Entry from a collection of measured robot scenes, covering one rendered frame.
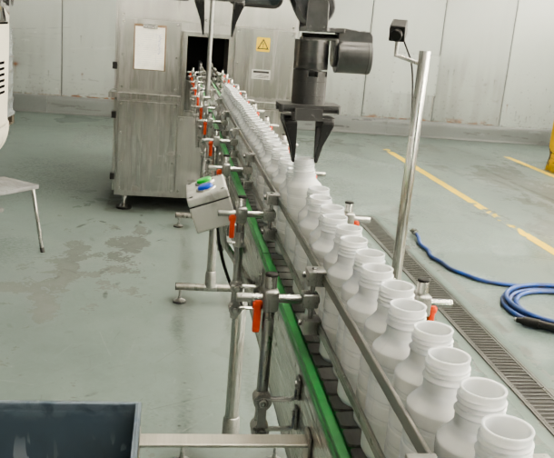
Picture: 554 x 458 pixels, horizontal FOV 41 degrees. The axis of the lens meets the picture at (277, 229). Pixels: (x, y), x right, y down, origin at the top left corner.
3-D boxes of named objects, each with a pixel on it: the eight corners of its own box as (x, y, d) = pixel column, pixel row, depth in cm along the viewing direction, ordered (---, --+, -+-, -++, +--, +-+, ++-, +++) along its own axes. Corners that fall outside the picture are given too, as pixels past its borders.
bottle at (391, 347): (384, 475, 74) (405, 319, 70) (348, 444, 79) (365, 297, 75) (429, 461, 77) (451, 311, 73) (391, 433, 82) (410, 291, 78)
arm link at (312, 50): (292, 31, 125) (298, 32, 120) (333, 34, 126) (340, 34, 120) (291, 74, 127) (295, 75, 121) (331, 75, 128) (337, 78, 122)
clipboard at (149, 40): (164, 71, 542) (166, 24, 533) (132, 69, 538) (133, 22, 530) (164, 71, 545) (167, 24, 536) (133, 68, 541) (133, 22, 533)
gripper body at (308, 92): (341, 117, 124) (344, 72, 122) (280, 114, 122) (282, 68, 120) (332, 113, 130) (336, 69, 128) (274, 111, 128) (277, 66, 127)
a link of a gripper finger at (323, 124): (331, 166, 125) (336, 110, 123) (290, 164, 124) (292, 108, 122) (324, 159, 132) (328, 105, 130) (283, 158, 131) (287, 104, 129)
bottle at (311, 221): (287, 287, 125) (297, 192, 120) (321, 287, 126) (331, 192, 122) (298, 302, 119) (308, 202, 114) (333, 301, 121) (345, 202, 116)
